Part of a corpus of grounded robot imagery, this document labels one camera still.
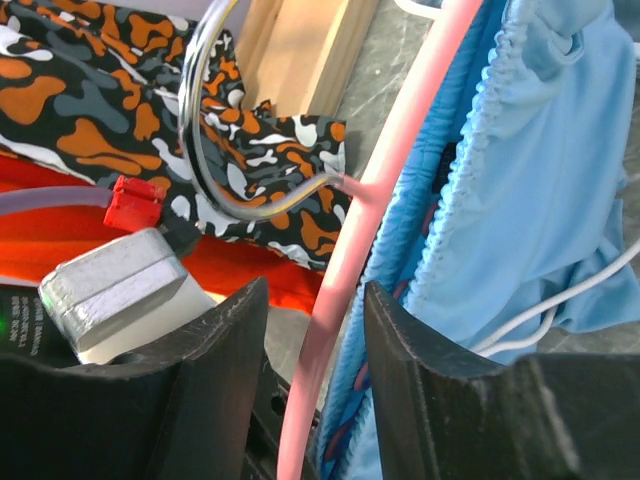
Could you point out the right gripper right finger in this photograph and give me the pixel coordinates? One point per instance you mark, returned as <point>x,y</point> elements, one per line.
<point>443,412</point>

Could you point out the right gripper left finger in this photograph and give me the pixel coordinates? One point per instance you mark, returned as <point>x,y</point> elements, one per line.
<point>150,395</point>

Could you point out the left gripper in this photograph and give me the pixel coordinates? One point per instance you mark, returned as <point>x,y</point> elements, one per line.
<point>280,415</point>

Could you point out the pink wire hanger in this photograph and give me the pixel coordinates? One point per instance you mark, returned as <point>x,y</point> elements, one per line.
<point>371,194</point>

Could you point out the light blue shorts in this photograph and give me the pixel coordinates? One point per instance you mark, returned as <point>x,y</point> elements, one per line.
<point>506,219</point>

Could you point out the camouflage patterned shorts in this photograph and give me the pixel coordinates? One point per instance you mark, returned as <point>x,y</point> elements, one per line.
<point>90,90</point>

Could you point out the wooden clothes rack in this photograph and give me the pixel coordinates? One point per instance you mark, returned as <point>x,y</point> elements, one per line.
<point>299,54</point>

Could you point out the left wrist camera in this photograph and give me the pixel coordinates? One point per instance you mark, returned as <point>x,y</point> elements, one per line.
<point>122,295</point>

